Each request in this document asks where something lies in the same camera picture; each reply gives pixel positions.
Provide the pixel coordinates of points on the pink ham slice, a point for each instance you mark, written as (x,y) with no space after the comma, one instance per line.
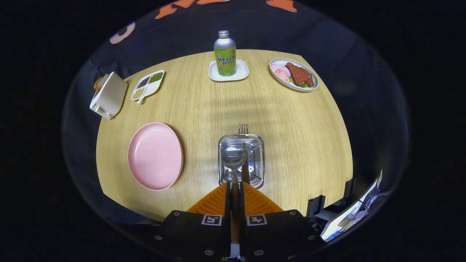
(279,67)
(283,75)

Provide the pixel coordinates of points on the perforated metal basket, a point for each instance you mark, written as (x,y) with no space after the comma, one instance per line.
(256,160)

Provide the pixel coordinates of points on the white divided dish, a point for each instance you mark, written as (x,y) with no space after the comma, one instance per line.
(153,88)

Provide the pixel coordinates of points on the white square coaster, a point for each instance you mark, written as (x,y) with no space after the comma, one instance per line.
(214,74)

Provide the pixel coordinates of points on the white toaster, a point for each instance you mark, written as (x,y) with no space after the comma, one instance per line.
(111,94)

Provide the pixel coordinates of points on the toasted bread slices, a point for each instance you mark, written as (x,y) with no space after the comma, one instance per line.
(100,82)

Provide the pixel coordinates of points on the brown meat piece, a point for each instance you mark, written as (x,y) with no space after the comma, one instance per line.
(300,74)

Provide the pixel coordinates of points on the black table clamp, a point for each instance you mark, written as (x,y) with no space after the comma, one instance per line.
(349,188)

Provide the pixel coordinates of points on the green soda bottle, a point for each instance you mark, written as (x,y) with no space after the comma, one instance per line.
(225,56)

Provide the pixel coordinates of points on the pile of green beans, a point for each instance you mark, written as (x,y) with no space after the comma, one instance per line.
(156,77)

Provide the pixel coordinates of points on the pile of dark red beans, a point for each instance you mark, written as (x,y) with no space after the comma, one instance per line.
(143,82)

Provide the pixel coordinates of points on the white oval plate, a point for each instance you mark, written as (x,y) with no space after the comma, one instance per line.
(278,82)

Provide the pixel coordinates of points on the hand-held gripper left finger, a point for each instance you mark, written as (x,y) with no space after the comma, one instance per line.
(228,218)

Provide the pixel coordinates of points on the green lettuce leaf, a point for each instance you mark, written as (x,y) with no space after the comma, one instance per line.
(296,84)

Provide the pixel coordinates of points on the pile of yellow soybeans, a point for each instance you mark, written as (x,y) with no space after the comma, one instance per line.
(138,93)

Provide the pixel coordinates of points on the pink round plate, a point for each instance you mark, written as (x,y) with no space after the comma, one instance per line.
(154,156)

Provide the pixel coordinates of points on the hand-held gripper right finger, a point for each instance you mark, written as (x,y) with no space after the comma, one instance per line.
(243,218)

